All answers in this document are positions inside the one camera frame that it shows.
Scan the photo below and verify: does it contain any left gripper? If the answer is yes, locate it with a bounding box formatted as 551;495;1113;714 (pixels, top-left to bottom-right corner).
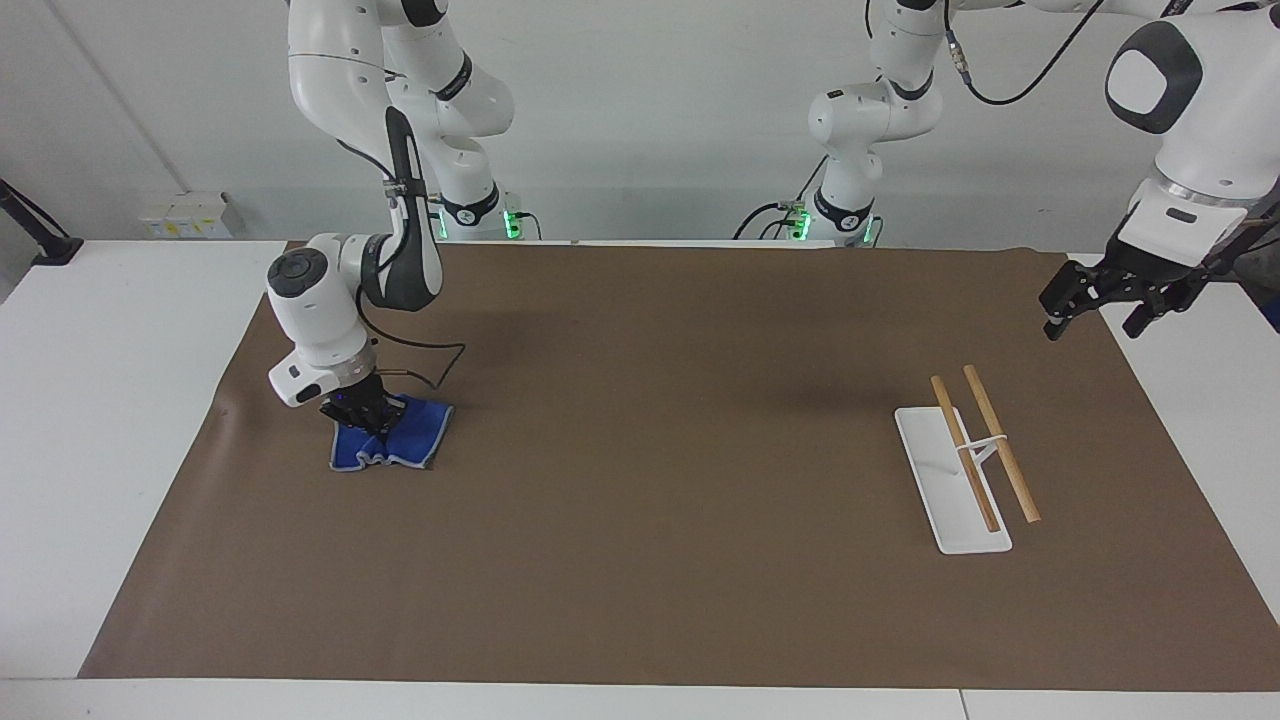
1039;233;1219;342

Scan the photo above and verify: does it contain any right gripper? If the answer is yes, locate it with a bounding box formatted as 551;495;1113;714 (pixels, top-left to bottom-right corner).
319;371;408;437

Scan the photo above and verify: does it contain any blue towel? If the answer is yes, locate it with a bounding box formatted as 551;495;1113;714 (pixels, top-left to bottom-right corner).
329;394;455;472

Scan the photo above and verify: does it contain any white rack with wooden bars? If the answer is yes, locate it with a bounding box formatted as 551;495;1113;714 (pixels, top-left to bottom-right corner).
894;364;1042;555

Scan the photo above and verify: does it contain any black stand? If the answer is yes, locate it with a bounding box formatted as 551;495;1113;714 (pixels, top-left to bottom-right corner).
0;178;84;267

